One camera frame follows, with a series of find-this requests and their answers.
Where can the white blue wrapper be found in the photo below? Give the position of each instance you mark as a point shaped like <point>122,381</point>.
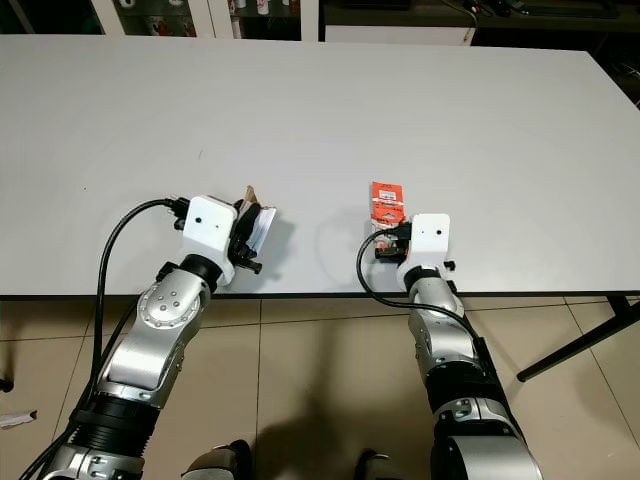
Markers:
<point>265,230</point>

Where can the white flat panel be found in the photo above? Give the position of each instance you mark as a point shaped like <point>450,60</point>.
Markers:
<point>400,34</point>

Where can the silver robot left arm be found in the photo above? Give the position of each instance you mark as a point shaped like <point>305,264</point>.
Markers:
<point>160,340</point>

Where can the brown wooden stick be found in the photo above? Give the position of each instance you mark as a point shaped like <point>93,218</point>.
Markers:
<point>250,196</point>

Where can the short black table foot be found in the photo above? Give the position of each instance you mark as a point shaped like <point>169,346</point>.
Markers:
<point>7,383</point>

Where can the white glass door cabinet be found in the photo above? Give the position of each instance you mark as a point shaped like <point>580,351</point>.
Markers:
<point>210,16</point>

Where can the orange snack packet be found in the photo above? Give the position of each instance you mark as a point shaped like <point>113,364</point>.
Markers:
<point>387,200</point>

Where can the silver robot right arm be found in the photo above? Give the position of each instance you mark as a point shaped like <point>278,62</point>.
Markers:
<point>450,340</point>

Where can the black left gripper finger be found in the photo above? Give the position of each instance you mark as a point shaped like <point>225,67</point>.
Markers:
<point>242,216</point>

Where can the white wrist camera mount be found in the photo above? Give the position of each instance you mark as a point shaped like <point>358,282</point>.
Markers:
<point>430,238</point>
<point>208,225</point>

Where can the white table black frame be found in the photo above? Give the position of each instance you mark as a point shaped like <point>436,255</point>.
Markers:
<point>310,110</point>

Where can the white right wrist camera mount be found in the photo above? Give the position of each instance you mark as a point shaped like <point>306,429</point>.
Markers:
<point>430,238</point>

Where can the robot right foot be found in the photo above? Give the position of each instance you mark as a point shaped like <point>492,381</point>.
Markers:
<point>378,466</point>

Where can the long black table leg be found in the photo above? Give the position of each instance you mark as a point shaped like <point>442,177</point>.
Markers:
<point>580,345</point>

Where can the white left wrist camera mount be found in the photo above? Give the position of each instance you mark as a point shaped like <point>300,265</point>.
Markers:
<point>208,225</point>

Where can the white paper scrap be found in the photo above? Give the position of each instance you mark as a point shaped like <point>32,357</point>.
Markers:
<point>18,418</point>

